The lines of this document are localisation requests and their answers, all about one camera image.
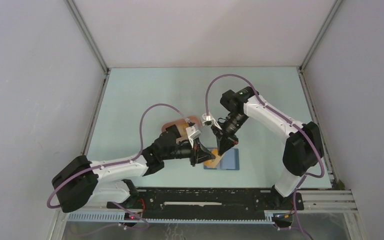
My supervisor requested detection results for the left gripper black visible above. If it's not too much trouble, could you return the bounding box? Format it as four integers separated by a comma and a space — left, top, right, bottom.
162, 137, 215, 167

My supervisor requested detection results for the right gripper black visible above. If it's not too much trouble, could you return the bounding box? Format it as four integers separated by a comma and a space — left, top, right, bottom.
211, 112, 249, 156

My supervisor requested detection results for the yellow black credit card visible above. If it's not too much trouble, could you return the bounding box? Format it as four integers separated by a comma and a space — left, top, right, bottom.
203, 148, 223, 169

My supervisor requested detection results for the blue leather card holder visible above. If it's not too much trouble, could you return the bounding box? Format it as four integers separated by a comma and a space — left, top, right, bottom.
203, 148, 240, 171

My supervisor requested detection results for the pink oval tray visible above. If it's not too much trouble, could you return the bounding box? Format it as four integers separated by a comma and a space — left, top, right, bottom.
161, 115, 202, 133

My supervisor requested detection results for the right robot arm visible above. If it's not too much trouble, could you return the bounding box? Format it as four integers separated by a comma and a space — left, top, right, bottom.
202, 86, 325, 209

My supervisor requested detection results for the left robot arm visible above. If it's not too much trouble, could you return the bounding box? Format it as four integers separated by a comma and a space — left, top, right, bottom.
51, 130, 215, 213

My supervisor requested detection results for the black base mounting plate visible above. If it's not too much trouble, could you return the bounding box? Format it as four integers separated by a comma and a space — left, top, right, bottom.
120, 187, 304, 221

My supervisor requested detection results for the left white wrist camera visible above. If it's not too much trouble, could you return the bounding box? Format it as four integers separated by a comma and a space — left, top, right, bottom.
185, 122, 202, 148

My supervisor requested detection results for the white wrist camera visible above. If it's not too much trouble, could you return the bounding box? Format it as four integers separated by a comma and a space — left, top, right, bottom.
185, 122, 202, 148
201, 112, 222, 130

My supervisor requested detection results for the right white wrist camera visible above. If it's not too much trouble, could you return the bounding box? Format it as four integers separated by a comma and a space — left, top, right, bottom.
201, 112, 222, 130

